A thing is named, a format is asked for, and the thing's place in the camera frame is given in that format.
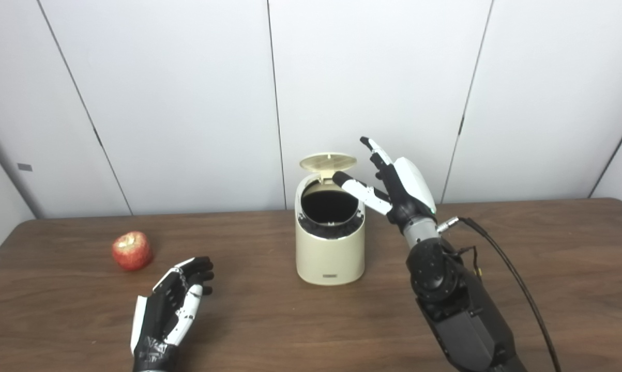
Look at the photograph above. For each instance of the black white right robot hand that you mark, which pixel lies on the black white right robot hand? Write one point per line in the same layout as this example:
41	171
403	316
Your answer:
409	186

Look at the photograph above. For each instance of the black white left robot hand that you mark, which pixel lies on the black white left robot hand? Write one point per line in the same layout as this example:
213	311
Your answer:
161	315

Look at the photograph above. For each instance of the cream-colored bin body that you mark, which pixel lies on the cream-colored bin body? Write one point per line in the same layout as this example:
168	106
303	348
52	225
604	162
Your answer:
331	258

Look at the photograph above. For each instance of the red apple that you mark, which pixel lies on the red apple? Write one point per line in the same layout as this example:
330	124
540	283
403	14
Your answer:
132	251

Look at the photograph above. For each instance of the gray wall label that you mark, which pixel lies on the gray wall label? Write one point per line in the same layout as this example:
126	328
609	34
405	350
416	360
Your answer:
25	167

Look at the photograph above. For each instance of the cream round bin lid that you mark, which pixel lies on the cream round bin lid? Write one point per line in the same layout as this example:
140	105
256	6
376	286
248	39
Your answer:
327	162

